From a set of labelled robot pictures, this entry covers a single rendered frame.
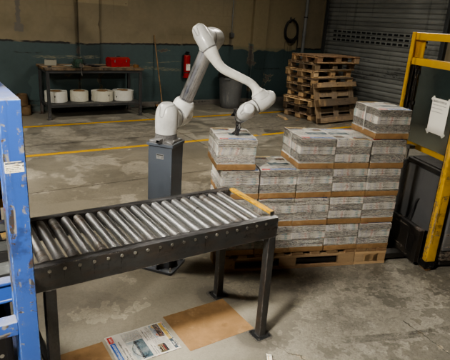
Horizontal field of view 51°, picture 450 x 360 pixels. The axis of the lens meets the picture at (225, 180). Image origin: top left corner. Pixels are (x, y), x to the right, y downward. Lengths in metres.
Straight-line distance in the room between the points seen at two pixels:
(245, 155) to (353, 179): 0.91
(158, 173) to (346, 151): 1.41
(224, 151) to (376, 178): 1.25
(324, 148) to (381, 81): 7.83
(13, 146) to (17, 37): 7.67
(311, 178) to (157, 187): 1.15
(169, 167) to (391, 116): 1.70
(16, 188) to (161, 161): 1.70
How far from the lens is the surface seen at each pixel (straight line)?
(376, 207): 3.92
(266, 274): 2.82
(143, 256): 2.31
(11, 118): 1.72
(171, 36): 10.29
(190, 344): 2.96
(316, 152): 3.52
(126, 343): 2.97
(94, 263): 2.22
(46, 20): 9.45
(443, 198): 3.99
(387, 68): 11.22
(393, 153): 3.83
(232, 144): 3.27
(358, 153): 3.68
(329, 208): 3.73
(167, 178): 3.35
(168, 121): 3.27
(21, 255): 1.89
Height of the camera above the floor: 1.84
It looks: 19 degrees down
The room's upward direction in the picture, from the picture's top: 4 degrees clockwise
